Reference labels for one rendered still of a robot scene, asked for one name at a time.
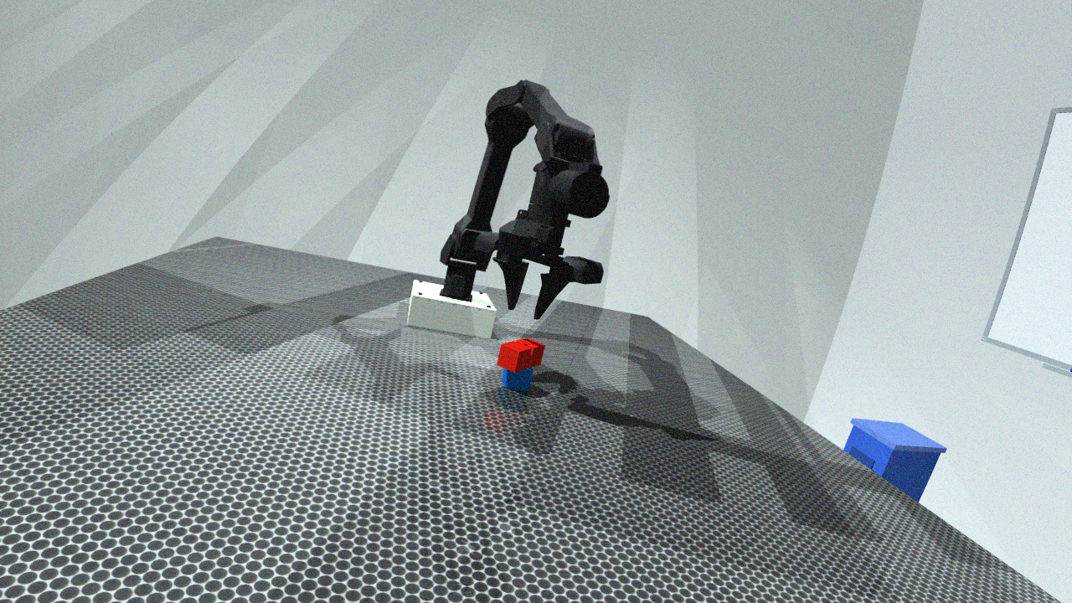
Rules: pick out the blue cube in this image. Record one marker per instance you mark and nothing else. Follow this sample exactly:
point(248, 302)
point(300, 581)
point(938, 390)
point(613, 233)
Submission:
point(520, 380)

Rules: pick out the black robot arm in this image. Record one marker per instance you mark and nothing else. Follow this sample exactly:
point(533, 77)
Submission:
point(568, 180)

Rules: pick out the red cube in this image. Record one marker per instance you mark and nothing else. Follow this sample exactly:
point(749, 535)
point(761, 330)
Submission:
point(513, 356)
point(537, 351)

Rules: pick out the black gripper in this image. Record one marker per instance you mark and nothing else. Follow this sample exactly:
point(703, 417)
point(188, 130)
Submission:
point(563, 270)

